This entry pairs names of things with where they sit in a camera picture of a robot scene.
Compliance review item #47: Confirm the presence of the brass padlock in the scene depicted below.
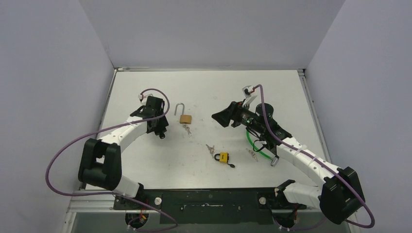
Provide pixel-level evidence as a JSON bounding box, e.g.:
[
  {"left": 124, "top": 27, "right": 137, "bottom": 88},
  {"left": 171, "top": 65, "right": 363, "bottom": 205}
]
[{"left": 174, "top": 102, "right": 192, "bottom": 124}]

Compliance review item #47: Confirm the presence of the yellow black padlock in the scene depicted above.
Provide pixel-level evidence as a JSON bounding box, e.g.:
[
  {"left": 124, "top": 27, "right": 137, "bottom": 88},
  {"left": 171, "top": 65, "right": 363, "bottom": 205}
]
[{"left": 214, "top": 152, "right": 229, "bottom": 164}]

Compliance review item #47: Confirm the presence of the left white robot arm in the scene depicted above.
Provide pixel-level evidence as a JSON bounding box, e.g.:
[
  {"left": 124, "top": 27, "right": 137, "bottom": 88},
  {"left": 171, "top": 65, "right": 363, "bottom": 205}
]
[{"left": 78, "top": 96, "right": 169, "bottom": 209}]

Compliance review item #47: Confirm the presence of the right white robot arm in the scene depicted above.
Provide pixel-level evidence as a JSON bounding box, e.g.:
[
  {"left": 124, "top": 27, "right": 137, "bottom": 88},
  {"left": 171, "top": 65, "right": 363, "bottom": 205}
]
[{"left": 212, "top": 101, "right": 365, "bottom": 224}]

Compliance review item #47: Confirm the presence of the silver key bunch centre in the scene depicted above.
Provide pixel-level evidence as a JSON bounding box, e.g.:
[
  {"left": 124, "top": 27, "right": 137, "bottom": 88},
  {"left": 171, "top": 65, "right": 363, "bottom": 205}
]
[{"left": 206, "top": 144, "right": 215, "bottom": 158}]

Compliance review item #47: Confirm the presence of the silver key bunch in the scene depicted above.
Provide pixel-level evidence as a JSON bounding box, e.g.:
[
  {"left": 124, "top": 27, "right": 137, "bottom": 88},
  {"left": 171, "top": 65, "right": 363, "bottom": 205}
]
[
  {"left": 206, "top": 144, "right": 215, "bottom": 158},
  {"left": 246, "top": 149, "right": 258, "bottom": 162}
]

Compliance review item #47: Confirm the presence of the silver key bunch right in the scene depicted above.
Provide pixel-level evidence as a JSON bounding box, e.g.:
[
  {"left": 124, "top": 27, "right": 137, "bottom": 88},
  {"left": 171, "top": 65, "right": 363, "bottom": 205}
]
[{"left": 246, "top": 149, "right": 258, "bottom": 162}]

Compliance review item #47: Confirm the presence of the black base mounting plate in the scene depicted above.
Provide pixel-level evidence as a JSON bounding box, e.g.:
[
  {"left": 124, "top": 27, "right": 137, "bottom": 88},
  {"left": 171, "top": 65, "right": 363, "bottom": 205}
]
[{"left": 112, "top": 189, "right": 307, "bottom": 226}]

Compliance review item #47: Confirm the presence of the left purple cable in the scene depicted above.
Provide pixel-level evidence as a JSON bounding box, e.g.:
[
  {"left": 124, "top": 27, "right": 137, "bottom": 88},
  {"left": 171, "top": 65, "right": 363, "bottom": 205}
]
[{"left": 45, "top": 88, "right": 178, "bottom": 232}]

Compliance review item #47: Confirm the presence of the purple cable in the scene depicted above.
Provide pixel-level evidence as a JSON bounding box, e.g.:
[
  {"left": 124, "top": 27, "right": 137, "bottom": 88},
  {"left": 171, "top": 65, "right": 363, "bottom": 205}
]
[
  {"left": 253, "top": 84, "right": 376, "bottom": 229},
  {"left": 45, "top": 88, "right": 178, "bottom": 232}
]

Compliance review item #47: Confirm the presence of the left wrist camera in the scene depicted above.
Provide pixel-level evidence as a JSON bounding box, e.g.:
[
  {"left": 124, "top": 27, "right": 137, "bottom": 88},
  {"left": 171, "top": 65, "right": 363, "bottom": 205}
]
[{"left": 138, "top": 93, "right": 153, "bottom": 102}]

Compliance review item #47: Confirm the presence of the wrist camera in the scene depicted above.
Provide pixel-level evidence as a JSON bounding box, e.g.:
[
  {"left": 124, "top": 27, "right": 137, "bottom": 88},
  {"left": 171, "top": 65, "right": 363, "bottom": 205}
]
[
  {"left": 138, "top": 93, "right": 153, "bottom": 102},
  {"left": 242, "top": 85, "right": 257, "bottom": 108}
]

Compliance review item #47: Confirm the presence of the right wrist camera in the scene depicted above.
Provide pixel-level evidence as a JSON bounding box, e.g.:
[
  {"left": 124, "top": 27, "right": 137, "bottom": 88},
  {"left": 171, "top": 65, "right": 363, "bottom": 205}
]
[{"left": 242, "top": 85, "right": 257, "bottom": 108}]

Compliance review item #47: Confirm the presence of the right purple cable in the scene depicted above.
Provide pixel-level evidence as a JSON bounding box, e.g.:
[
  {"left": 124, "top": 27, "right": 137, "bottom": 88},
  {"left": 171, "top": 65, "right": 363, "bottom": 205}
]
[{"left": 253, "top": 84, "right": 376, "bottom": 229}]

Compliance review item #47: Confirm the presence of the green cable lock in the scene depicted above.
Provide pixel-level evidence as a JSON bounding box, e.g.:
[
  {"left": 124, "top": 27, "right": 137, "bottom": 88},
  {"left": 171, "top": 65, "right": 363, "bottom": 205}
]
[{"left": 246, "top": 131, "right": 279, "bottom": 167}]

